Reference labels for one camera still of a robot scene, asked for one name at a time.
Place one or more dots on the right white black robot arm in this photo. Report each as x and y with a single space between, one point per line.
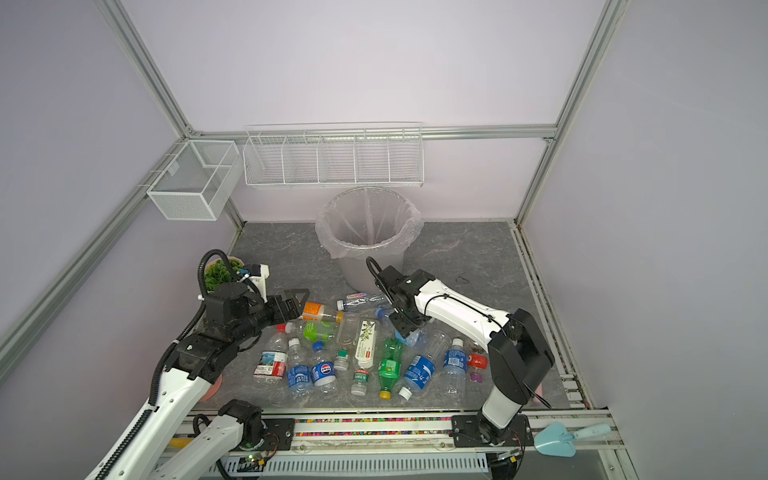
518 352

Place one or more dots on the lime green label bottle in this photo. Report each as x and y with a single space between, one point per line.
312 331

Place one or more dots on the aluminium rail with beads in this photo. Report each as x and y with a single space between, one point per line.
412 431

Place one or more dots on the small blue label water bottle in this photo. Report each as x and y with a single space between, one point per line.
455 368

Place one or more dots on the red cap clear bottle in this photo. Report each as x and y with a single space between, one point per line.
272 363

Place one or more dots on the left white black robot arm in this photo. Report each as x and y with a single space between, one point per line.
186 371

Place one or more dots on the green soda bottle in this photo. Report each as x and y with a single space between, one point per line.
390 367

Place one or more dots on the grey mesh waste bin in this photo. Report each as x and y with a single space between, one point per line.
360 264

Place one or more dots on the white mesh wall basket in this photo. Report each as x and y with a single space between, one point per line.
198 181

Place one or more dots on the green plant in beige pot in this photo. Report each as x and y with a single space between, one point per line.
215 273

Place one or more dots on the small green label bottle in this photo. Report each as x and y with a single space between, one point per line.
360 381

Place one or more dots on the Pepsi bottle blue cap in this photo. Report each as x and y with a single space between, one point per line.
322 370

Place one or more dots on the white wire wall rack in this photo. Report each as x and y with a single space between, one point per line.
334 155

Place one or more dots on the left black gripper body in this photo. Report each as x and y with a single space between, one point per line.
260 317

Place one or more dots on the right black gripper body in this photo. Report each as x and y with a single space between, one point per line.
403 324

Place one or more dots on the white floral label bottle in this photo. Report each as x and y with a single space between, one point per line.
366 342

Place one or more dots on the teal toy shovel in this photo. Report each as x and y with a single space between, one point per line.
556 441

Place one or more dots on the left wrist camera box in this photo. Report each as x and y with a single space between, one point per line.
258 274

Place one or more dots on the clear plastic bin liner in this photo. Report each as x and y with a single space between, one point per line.
384 237

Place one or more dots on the blue label white cap bottle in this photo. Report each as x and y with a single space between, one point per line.
298 369

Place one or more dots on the orange label bottle yellow cap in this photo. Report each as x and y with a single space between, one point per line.
314 311

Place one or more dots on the Ganten clear water bottle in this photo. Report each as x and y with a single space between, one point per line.
361 301

